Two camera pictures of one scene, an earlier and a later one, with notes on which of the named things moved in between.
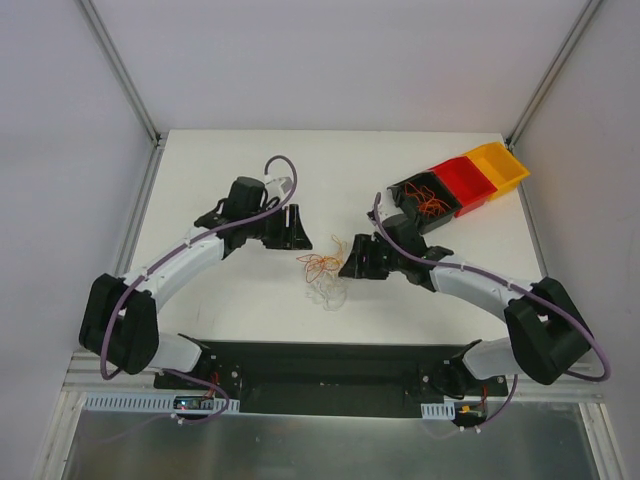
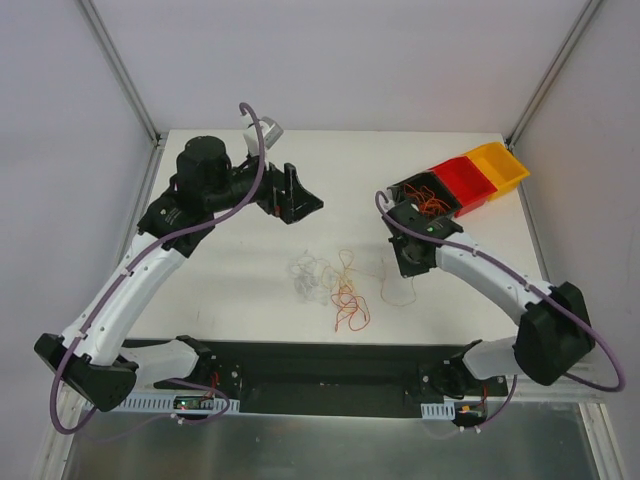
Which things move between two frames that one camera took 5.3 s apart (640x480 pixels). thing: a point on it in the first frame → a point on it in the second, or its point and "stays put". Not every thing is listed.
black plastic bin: [432, 203] stays put
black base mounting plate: [337, 379] stays put
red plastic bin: [471, 187] stays put
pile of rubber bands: [316, 264] → [356, 307]
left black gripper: [288, 226] → [280, 195]
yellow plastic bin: [503, 169] stays put
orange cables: [426, 201] stays put
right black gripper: [367, 256] → [406, 215]
